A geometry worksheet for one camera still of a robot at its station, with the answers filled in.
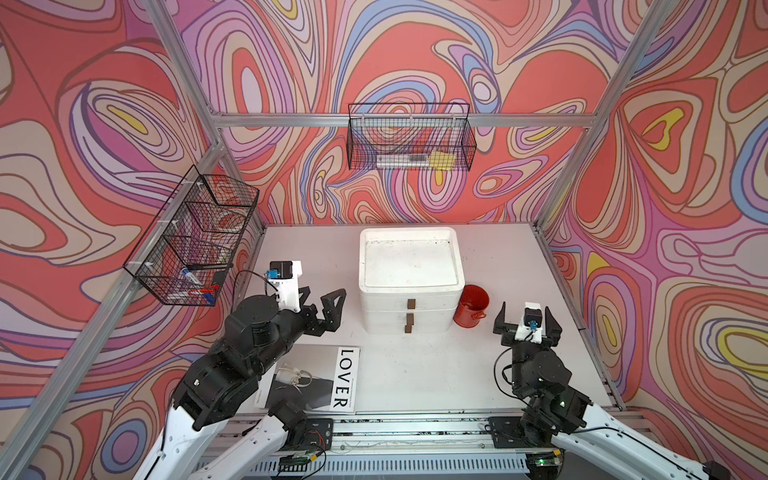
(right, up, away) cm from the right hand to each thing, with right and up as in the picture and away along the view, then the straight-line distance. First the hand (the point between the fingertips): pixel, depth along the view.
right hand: (525, 313), depth 72 cm
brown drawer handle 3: (-28, -8, +15) cm, 33 cm away
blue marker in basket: (-82, +9, 0) cm, 83 cm away
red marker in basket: (-74, +7, -8) cm, 75 cm away
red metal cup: (-9, -2, +14) cm, 17 cm away
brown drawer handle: (-28, +2, +3) cm, 28 cm away
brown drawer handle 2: (-28, -3, +8) cm, 29 cm away
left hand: (-45, +7, -12) cm, 48 cm away
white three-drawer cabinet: (-28, +8, +4) cm, 30 cm away
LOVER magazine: (-52, -19, +6) cm, 55 cm away
